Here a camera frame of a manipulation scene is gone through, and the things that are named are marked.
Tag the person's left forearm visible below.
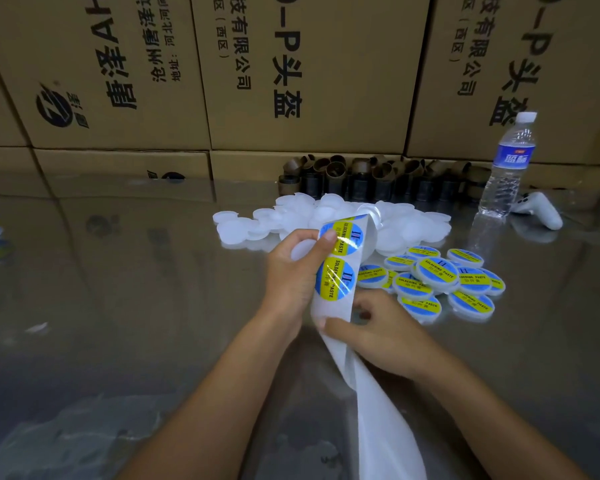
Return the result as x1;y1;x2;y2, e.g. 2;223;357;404
114;300;312;480

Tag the white handheld controller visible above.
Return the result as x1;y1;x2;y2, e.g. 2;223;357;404
509;191;565;231

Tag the person's left hand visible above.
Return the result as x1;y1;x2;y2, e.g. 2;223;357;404
259;229;338;343

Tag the plain white round lid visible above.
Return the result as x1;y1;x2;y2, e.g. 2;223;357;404
290;239;317;261

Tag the pile of white plastic lids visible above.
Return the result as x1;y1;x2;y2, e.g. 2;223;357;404
212;192;453;259

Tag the large printed cardboard box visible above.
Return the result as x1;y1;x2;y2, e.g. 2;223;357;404
406;0;600;166
0;0;212;151
190;0;432;154

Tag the person's right forearm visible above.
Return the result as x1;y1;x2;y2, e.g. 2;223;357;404
410;352;592;480

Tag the white sticker backing strip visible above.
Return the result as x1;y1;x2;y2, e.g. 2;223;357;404
309;213;428;480

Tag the clear plastic film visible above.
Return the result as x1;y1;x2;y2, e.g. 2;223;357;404
0;392;181;480

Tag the row of brown cardboard tubes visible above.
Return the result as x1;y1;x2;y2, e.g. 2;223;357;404
278;154;494;205

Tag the person's right hand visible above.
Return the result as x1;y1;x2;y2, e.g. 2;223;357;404
319;289;455;384

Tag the clear plastic water bottle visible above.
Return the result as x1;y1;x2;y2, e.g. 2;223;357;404
478;112;539;219

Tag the pile of blue-yellow labelled lids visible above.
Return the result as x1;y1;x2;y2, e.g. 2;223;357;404
355;245;507;325

